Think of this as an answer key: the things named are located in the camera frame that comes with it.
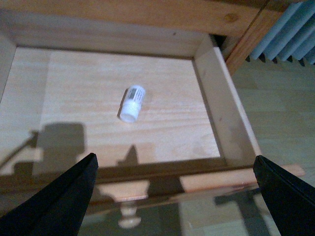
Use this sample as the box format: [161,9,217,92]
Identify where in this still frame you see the wooden nightstand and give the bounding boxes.
[0,0,290,74]

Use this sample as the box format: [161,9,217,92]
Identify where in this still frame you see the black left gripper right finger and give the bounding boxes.
[253,155,315,236]

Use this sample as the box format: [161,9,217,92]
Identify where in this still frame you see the wooden drawer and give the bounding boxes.
[0,9,261,232]

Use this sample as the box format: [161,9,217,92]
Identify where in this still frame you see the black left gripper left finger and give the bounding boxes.
[0,153,98,236]

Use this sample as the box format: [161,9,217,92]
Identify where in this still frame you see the white medicine bottle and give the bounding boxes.
[118,85,146,123]

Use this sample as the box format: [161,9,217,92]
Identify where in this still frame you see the grey curtain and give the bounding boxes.
[250,0,315,64]

